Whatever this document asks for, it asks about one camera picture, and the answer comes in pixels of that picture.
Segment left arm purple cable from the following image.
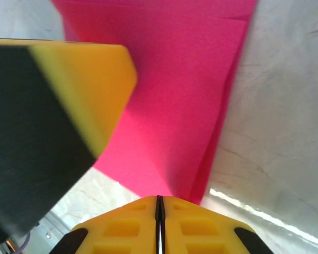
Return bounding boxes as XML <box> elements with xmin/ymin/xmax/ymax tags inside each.
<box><xmin>15</xmin><ymin>231</ymin><xmax>32</xmax><ymax>254</ymax></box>

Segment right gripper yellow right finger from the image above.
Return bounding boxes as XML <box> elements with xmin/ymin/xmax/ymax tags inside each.
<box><xmin>161</xmin><ymin>195</ymin><xmax>273</xmax><ymax>254</ymax></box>

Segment wide aluminium mounting rail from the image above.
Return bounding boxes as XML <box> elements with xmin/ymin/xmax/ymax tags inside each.
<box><xmin>5</xmin><ymin>208</ymin><xmax>75</xmax><ymax>254</ymax></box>

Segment pink paper sheet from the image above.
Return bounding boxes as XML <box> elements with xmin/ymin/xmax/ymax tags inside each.
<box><xmin>50</xmin><ymin>0</ymin><xmax>259</xmax><ymax>206</ymax></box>

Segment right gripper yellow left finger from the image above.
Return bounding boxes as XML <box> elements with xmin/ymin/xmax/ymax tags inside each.
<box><xmin>50</xmin><ymin>195</ymin><xmax>158</xmax><ymax>254</ymax></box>

